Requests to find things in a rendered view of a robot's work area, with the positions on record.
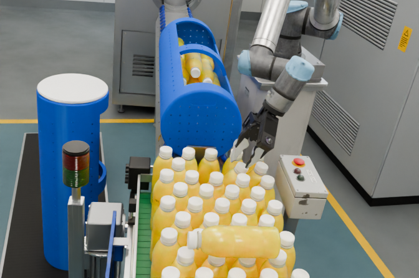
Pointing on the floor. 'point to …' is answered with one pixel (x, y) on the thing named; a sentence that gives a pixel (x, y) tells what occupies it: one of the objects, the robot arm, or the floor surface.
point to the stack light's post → (76, 238)
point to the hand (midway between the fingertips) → (240, 162)
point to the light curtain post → (234, 17)
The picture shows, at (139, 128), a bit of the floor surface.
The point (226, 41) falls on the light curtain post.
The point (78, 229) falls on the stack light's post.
